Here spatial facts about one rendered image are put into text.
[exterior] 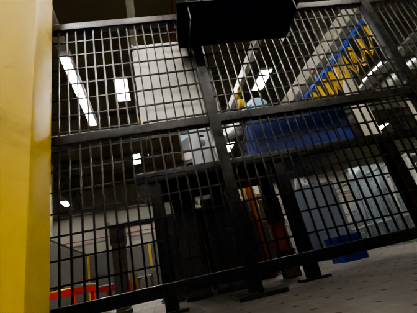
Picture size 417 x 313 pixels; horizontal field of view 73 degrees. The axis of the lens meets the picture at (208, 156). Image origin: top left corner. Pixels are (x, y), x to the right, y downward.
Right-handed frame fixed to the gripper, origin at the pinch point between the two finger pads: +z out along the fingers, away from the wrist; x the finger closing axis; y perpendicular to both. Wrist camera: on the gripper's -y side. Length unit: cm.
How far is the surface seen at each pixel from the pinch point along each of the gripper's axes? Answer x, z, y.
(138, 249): 141, -78, 770
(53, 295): 158, 17, 232
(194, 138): -0.4, -18.1, -26.6
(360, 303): -7, 36, -89
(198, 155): -0.4, -10.9, -26.6
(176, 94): 5, -19, -55
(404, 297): -10, 36, -92
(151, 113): 13, -14, -55
